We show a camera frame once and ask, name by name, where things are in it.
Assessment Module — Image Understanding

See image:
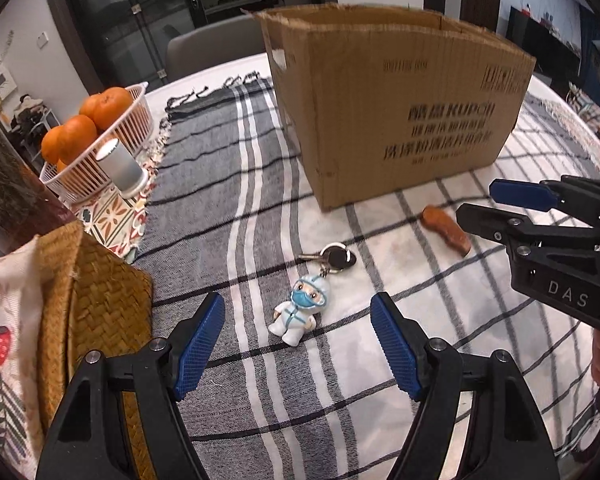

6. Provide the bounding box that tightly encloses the brown wooden comb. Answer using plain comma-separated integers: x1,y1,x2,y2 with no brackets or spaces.
419,205,471,257

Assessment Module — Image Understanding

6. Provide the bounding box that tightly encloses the black key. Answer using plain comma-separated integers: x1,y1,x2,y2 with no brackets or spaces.
298,242,358,276

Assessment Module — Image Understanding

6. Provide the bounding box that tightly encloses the medic figurine keychain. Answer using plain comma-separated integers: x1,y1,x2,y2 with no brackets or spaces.
268,273,330,347

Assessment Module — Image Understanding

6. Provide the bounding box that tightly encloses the floral cloth tissue cover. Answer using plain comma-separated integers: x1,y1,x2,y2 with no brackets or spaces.
0,237,44,479

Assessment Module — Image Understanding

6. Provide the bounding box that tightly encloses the woven tissue box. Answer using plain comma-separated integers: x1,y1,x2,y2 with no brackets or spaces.
34,219,157,480

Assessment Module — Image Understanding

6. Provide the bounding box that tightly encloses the black television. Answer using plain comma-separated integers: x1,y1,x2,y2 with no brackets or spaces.
506,6,580,79

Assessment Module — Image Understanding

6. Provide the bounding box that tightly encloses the brown cardboard box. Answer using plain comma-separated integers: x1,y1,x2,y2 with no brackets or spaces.
254,4,535,210

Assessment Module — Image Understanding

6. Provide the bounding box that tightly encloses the grey plaid tablecloth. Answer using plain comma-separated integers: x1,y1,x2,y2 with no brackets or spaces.
135,79,600,479

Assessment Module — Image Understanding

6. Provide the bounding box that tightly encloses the glass vase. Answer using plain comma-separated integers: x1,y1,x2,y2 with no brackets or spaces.
0,123,76,254

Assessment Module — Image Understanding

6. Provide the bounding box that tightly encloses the white fruit basket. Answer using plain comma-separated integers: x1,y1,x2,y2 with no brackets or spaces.
38,81,154,204

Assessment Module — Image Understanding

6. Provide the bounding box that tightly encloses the white cylinder speaker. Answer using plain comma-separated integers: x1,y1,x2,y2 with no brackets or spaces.
95,139,149,198

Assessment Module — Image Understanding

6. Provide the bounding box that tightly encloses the orange fruit right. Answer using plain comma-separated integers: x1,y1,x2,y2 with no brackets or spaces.
41,126,64,165

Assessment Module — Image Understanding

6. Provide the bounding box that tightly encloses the orange fruit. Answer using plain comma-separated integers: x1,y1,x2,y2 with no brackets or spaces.
41,126,64,165
79,93,100,118
57,115,98,164
93,87,134,131

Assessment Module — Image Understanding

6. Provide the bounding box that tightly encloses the orange fruit front left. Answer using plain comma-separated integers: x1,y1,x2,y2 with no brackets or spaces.
57,115,98,164

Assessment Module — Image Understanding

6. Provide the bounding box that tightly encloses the white shoe rack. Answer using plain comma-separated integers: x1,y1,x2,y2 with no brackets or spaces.
7,93,60,174

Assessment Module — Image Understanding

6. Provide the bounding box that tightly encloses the orange fruit back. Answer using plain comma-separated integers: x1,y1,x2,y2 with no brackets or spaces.
79,93,100,118

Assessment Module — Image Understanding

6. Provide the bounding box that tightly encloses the orange fruit middle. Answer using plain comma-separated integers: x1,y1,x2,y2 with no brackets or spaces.
93,87,134,131

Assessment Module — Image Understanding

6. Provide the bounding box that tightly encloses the grey chair left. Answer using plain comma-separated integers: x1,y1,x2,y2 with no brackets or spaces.
166,14,265,81

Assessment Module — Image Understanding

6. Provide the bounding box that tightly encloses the glass sliding door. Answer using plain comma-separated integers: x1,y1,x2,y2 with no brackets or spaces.
69,0,195,90

